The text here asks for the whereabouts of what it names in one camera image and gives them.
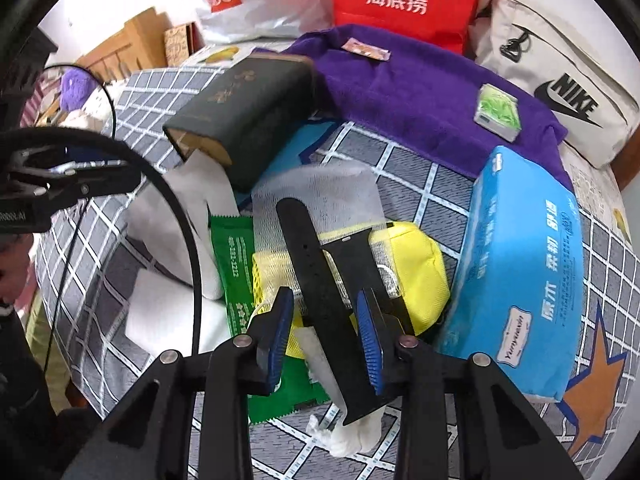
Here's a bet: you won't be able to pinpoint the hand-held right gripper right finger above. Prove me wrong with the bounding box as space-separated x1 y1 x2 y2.
356 287 583 480

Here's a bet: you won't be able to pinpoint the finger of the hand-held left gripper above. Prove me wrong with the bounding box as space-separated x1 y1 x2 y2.
7 150 142 211

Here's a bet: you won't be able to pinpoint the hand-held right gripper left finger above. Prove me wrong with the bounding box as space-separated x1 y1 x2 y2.
62 287 296 480

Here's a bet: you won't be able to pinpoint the black watch strap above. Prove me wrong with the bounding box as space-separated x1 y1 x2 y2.
276 198 401 426

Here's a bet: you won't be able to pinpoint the white paper tissue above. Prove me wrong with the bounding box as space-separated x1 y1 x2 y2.
295 327 387 459

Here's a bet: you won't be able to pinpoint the yellow sports bag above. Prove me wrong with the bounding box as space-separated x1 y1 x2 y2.
252 221 451 361

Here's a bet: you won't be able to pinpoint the white gloves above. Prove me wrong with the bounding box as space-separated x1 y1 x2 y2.
129 159 242 302

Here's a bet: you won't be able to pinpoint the white foam block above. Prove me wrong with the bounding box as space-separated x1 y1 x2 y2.
124 271 232 362

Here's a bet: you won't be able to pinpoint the white foam net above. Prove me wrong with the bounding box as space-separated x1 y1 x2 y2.
251 161 390 263

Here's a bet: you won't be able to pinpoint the purple plush toy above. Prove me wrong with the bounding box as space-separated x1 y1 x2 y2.
59 69 97 112

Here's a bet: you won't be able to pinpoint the green wet wipe packet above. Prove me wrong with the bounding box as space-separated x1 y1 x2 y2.
208 214 332 424

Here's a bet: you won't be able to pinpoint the red striped cloth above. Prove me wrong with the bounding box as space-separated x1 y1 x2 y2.
19 79 47 128

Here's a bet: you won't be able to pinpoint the brown patterned box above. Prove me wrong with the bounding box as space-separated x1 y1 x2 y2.
163 22 199 67

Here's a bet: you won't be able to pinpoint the blue tissue pack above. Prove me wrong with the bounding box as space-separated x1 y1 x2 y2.
434 145 584 404

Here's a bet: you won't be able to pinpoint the dark green box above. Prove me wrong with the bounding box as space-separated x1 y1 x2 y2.
163 52 317 194

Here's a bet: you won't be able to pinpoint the grey grid bedsheet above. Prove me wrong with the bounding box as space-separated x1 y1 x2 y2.
35 42 633 480

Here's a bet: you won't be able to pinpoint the white plastic bag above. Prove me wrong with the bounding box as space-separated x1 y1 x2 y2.
192 0 332 44

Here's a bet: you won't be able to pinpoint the purple towel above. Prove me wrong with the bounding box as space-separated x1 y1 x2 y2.
281 24 574 187

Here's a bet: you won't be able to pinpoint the green tissue pack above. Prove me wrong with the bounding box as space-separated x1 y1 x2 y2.
473 83 522 141

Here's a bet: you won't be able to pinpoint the small pink packet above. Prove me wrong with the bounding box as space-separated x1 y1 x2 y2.
342 38 391 60

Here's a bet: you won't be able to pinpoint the white canvas bag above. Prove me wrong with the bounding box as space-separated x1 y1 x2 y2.
470 0 640 169

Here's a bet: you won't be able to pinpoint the thin black cable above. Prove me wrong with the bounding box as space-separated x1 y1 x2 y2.
41 64 119 376

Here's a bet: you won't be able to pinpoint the thick black cable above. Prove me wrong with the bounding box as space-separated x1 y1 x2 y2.
0 128 205 356

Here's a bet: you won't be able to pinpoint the wooden bed frame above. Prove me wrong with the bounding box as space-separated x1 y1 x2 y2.
74 7 167 82

